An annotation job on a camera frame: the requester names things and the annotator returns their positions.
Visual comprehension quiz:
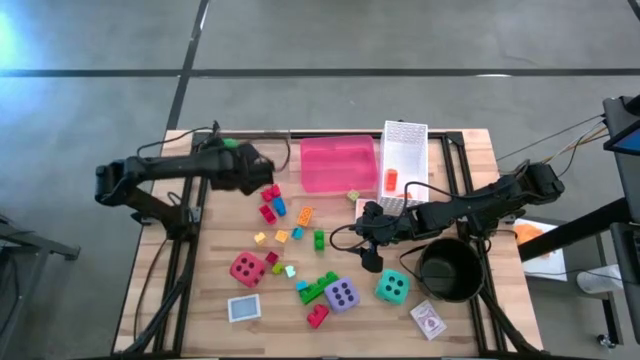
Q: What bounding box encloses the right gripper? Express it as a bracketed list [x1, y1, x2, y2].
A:
[353, 199, 422, 245]

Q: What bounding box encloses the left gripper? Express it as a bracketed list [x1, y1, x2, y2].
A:
[214, 143, 276, 197]

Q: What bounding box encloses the red foam die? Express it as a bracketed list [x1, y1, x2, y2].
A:
[229, 251, 267, 289]

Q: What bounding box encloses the red stepped toy block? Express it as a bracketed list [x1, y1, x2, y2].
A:
[306, 303, 331, 330]

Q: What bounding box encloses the blue playing card box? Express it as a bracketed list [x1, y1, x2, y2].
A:
[227, 293, 263, 324]

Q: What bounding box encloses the pink plastic bin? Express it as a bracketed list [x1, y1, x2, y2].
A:
[299, 134, 380, 195]

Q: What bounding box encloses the teal foam die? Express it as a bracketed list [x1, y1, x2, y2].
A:
[374, 268, 411, 306]

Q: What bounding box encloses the purple foam die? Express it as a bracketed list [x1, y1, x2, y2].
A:
[323, 276, 361, 315]

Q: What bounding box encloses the green stepped toy block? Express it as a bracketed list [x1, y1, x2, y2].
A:
[298, 270, 341, 306]

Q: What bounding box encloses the white perforated basket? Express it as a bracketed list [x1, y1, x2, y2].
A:
[378, 119, 430, 217]

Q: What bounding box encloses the black bucket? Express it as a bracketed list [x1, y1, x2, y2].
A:
[398, 237, 486, 304]

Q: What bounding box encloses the maroon playing card box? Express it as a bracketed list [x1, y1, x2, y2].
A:
[409, 299, 448, 342]

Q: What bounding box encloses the orange object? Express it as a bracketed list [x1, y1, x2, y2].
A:
[514, 223, 551, 259]

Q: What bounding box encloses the white paper sheet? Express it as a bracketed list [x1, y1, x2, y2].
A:
[512, 218, 569, 281]

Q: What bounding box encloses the black diagonal stand bar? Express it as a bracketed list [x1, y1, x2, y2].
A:
[517, 197, 640, 262]

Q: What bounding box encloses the dark cabinet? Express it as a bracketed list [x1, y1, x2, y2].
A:
[609, 222, 640, 346]

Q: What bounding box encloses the monitor with blue screen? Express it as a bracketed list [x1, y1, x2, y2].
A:
[602, 94, 640, 156]

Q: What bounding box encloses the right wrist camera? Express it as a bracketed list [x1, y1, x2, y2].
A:
[359, 246, 385, 275]

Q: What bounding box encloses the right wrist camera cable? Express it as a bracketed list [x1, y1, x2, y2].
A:
[328, 180, 451, 254]

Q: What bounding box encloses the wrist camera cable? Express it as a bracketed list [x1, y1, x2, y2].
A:
[276, 136, 293, 175]
[328, 180, 451, 254]

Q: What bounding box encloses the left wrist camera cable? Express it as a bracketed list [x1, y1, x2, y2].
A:
[276, 136, 293, 175]

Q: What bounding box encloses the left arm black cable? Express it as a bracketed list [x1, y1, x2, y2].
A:
[137, 119, 222, 157]

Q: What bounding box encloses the black aluminium table frame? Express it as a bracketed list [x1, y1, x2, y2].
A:
[112, 128, 546, 359]

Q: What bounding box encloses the coloured wire bundle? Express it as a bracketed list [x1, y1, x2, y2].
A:
[494, 113, 609, 179]

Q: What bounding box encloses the grey metal cart frame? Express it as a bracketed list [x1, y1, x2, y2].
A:
[0, 214, 81, 341]

